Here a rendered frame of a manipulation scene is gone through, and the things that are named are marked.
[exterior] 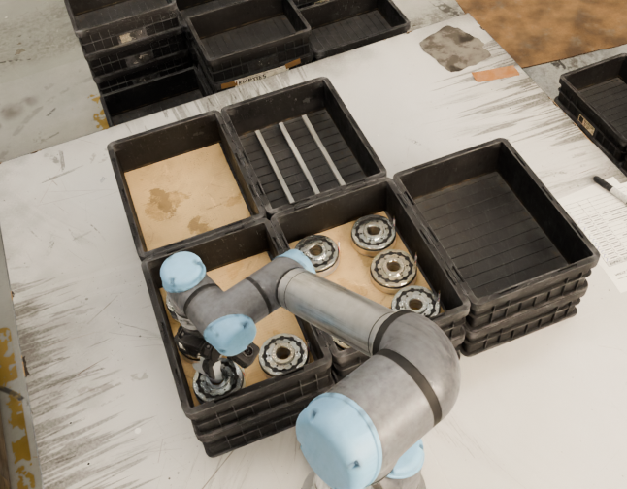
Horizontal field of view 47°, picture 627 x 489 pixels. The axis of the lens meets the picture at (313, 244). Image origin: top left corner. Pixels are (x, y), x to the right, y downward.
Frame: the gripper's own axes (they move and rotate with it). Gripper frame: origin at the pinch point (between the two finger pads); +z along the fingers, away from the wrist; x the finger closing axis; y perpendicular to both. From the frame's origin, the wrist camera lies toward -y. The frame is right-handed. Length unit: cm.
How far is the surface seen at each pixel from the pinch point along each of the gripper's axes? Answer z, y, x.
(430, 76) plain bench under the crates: 15, -3, -119
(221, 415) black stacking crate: -2.1, -4.7, 9.9
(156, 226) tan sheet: 2.0, 36.0, -28.5
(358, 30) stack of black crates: 47, 45, -174
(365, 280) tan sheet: 2.0, -17.4, -32.4
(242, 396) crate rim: -7.8, -8.7, 6.9
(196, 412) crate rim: -8.0, -2.4, 13.2
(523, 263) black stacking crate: 2, -48, -50
